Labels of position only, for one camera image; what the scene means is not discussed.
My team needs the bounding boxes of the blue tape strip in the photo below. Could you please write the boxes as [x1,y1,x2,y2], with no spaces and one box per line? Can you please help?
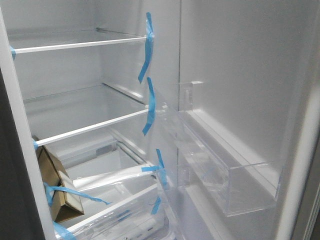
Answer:
[141,148,168,186]
[142,77,156,136]
[138,12,155,83]

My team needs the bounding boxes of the small blue drawer tape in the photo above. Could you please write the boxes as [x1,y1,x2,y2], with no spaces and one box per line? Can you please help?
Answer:
[151,196,161,215]

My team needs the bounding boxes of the lower glass drawer cover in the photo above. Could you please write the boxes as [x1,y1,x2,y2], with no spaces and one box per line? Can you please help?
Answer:
[62,143,156,192]

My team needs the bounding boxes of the bottom left blue tape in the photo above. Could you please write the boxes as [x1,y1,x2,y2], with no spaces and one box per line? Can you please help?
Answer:
[52,221,76,240]

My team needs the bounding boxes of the white fridge door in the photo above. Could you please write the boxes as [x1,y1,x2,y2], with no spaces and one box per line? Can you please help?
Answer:
[173,0,320,240]

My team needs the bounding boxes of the top glass fridge shelf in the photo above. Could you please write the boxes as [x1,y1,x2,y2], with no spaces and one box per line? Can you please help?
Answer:
[8,28,146,54]

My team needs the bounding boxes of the white fridge cabinet body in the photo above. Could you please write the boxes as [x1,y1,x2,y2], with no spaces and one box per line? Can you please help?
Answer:
[0,0,183,240]

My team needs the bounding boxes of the glass fridge shelf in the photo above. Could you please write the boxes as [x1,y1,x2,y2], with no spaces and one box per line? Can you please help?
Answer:
[24,84,148,146]
[8,28,146,54]

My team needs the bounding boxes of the blue tape on cardboard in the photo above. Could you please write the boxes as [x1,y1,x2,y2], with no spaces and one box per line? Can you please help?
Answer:
[43,182,112,207]

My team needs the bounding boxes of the clear door shelf bin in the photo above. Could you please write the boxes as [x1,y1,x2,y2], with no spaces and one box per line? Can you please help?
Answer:
[153,101,285,217]

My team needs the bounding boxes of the upper blue tape strip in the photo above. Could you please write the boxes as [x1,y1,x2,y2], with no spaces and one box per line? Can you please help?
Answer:
[138,12,155,83]

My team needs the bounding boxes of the middle blue tape strip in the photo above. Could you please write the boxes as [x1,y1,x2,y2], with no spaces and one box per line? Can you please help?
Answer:
[142,77,156,136]

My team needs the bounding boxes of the lower blue tape strip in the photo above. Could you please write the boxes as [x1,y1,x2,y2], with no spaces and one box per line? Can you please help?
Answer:
[141,148,168,186]

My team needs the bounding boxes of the middle glass fridge shelf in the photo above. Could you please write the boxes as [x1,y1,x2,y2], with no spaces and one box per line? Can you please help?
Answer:
[24,84,148,146]

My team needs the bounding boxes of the brown cardboard box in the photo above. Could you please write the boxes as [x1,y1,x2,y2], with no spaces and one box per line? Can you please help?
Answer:
[32,140,85,223]

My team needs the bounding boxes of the clear lower crisper drawer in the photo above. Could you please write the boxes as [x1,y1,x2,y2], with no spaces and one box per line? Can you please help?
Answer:
[60,184,176,240]

